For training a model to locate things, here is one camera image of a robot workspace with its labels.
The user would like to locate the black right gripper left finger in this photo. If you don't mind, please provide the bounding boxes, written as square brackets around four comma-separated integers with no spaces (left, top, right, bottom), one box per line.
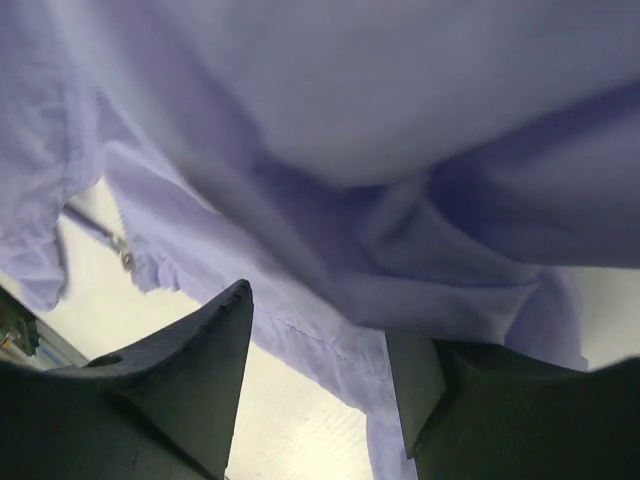
[1,280,254,479]

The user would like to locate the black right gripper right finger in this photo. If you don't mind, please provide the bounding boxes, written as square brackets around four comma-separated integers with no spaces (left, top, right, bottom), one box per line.
[386,332,639,479]

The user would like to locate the lilac purple jacket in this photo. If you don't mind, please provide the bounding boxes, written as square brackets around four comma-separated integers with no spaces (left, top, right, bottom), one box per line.
[1,1,639,479]

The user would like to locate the aluminium mounting rail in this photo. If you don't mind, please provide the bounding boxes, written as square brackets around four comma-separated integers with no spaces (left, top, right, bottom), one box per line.
[1,288,88,370]

